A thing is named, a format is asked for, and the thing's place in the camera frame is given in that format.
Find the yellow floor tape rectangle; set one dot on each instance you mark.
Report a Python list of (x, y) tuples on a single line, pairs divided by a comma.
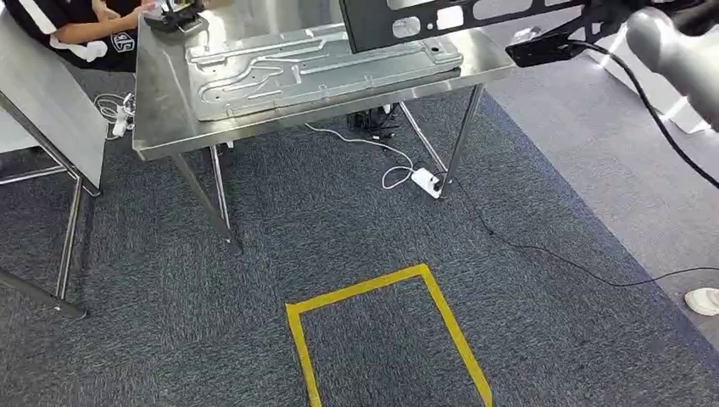
[(449, 326)]

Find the white shoe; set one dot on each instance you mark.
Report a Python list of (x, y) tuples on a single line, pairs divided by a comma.
[(703, 301)]

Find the stainless steel work table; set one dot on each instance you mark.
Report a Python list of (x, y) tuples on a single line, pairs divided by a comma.
[(163, 107)]

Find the black adapter cluster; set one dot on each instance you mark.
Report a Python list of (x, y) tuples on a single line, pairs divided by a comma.
[(371, 121)]

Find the white power strip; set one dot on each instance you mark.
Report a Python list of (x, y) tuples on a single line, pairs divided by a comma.
[(427, 182)]

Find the steel side table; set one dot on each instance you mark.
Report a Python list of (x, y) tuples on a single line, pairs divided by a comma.
[(50, 101)]

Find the black slotted plastic panel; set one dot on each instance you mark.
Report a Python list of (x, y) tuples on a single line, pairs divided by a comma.
[(371, 22)]

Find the embossed grey metal plate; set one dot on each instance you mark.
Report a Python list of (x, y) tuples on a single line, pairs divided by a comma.
[(314, 70)]

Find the person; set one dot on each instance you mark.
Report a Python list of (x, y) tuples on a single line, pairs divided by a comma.
[(67, 31)]

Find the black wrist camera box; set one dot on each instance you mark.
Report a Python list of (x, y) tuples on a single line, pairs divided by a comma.
[(542, 49)]

